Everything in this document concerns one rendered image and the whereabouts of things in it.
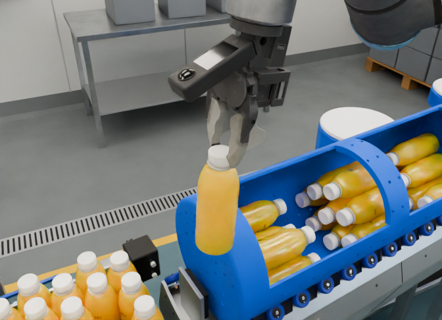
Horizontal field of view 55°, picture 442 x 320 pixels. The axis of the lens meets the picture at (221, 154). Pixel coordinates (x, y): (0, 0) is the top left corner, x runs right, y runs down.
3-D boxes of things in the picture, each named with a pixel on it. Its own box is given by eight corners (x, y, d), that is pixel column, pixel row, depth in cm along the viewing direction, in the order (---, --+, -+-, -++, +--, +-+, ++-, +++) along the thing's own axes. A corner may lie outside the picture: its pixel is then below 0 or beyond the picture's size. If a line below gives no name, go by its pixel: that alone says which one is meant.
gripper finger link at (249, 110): (255, 145, 59) (261, 82, 56) (247, 147, 58) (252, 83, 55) (234, 136, 63) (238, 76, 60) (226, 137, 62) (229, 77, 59)
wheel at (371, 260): (375, 247, 107) (369, 247, 109) (363, 254, 105) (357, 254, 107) (381, 265, 107) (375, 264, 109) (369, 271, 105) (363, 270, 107)
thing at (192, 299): (210, 332, 94) (210, 294, 87) (201, 337, 93) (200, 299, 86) (189, 300, 101) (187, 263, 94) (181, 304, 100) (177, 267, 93)
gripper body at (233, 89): (283, 110, 62) (303, 27, 57) (238, 117, 57) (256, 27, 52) (250, 92, 68) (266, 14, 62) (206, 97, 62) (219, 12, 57)
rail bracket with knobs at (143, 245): (164, 283, 109) (161, 254, 103) (138, 295, 106) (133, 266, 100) (149, 259, 116) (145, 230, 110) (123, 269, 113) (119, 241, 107)
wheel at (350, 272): (354, 259, 104) (348, 259, 106) (341, 266, 102) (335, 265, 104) (360, 276, 104) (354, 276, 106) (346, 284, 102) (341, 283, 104)
